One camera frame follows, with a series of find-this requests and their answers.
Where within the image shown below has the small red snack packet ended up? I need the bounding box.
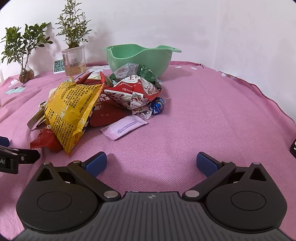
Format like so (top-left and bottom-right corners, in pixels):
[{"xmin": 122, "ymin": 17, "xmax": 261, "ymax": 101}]
[{"xmin": 30, "ymin": 128, "xmax": 63, "ymax": 153}]

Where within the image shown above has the lilac candy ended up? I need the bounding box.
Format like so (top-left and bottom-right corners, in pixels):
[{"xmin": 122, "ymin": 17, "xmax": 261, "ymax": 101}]
[{"xmin": 100, "ymin": 115, "xmax": 148, "ymax": 140}]

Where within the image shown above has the yellow snack bag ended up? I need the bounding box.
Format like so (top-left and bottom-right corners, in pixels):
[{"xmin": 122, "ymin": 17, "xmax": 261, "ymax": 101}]
[{"xmin": 45, "ymin": 77, "xmax": 104, "ymax": 155}]

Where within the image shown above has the red white sweet bag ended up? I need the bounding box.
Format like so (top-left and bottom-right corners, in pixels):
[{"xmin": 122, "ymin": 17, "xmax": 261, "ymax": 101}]
[{"xmin": 104, "ymin": 75, "xmax": 161, "ymax": 110}]

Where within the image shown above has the green snack packet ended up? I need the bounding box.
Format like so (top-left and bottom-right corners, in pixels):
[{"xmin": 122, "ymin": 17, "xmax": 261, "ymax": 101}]
[{"xmin": 109, "ymin": 63, "xmax": 162, "ymax": 90}]

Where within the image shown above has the dark red snack packet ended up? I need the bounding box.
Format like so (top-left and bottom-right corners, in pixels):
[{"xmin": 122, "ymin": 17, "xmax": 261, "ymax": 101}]
[{"xmin": 89, "ymin": 91, "xmax": 132, "ymax": 127}]

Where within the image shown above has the pink tablecloth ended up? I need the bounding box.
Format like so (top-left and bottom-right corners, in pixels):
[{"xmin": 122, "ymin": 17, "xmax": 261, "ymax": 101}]
[{"xmin": 1, "ymin": 62, "xmax": 295, "ymax": 239}]

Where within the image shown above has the blue foil chocolate ball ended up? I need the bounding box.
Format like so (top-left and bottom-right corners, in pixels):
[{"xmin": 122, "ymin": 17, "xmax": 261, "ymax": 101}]
[{"xmin": 149, "ymin": 97, "xmax": 165, "ymax": 115}]

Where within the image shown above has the white digital clock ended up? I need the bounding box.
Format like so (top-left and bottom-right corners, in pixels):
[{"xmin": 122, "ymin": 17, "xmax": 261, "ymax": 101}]
[{"xmin": 53, "ymin": 59, "xmax": 65, "ymax": 74}]

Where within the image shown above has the leafy plant in glass vase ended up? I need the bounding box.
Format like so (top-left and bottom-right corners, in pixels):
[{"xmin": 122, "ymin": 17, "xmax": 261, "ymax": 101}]
[{"xmin": 1, "ymin": 23, "xmax": 53, "ymax": 83}]

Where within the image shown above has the green plastic bowl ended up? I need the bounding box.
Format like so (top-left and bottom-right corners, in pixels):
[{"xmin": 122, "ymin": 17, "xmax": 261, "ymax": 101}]
[{"xmin": 103, "ymin": 44, "xmax": 182, "ymax": 77}]

